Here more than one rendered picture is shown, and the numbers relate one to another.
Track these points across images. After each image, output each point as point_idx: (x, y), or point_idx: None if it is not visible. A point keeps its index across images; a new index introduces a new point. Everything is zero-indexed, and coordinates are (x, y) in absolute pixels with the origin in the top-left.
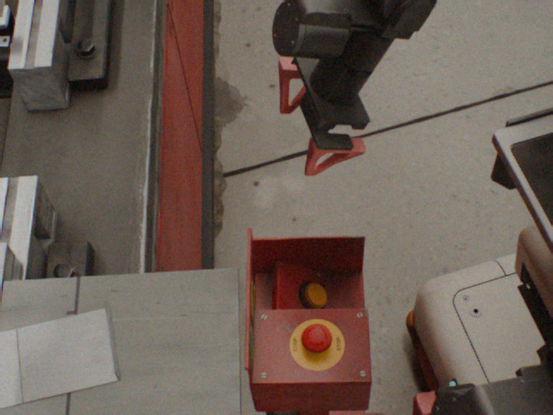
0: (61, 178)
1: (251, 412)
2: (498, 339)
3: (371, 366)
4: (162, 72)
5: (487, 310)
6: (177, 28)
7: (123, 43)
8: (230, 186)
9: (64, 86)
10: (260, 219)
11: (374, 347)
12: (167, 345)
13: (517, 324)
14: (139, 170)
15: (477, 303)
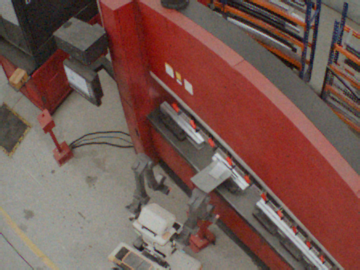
0: (246, 198)
1: (219, 239)
2: (181, 261)
3: (204, 259)
4: (251, 228)
5: (186, 264)
6: (263, 247)
7: (256, 222)
8: (256, 268)
9: (256, 207)
10: (245, 267)
11: (206, 262)
12: (206, 181)
13: (179, 265)
14: (236, 207)
15: (188, 264)
